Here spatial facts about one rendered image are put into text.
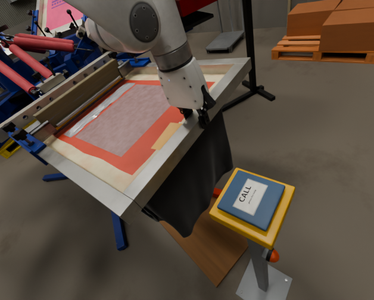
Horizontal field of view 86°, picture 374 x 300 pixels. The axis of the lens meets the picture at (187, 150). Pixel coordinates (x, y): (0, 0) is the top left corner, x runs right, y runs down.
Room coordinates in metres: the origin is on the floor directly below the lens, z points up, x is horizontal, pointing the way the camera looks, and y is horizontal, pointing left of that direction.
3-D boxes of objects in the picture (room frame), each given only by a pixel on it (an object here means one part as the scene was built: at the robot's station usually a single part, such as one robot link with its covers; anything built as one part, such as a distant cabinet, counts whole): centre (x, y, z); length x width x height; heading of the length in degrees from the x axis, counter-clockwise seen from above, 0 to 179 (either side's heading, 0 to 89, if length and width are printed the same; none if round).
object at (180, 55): (0.43, -0.05, 1.20); 0.09 x 0.07 x 0.03; 37
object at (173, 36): (0.42, -0.01, 1.26); 0.15 x 0.10 x 0.11; 116
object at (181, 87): (0.42, -0.05, 1.13); 0.10 x 0.08 x 0.11; 37
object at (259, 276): (0.19, -0.08, 0.48); 0.22 x 0.22 x 0.96; 37
